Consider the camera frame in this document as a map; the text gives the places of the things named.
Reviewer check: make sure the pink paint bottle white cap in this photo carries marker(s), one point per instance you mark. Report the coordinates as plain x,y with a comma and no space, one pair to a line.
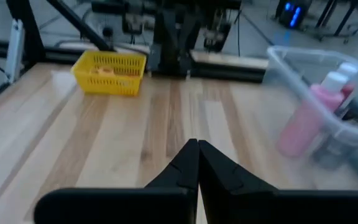
303,124

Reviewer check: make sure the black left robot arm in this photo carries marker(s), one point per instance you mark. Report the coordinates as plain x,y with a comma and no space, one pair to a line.
171,46

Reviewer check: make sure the clear plastic storage bin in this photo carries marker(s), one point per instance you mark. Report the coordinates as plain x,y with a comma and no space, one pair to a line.
291,62

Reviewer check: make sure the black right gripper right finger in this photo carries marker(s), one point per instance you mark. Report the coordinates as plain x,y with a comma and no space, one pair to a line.
228,202

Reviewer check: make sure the black rolling stand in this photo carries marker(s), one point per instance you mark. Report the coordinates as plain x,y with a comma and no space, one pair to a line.
340,18

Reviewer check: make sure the small yellow plastic basket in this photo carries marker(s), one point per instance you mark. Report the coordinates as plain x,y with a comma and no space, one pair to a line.
110,84

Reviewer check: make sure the black computer tower blue lights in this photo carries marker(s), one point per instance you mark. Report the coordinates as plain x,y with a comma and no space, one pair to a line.
291,14

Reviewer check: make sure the red paint bottle white cap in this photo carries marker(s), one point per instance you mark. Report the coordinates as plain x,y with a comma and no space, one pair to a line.
347,70

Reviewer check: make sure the black aluminium table frame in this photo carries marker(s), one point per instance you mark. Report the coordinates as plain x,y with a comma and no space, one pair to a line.
228,73

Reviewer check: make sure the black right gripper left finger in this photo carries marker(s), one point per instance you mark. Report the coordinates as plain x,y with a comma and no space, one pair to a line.
172,202

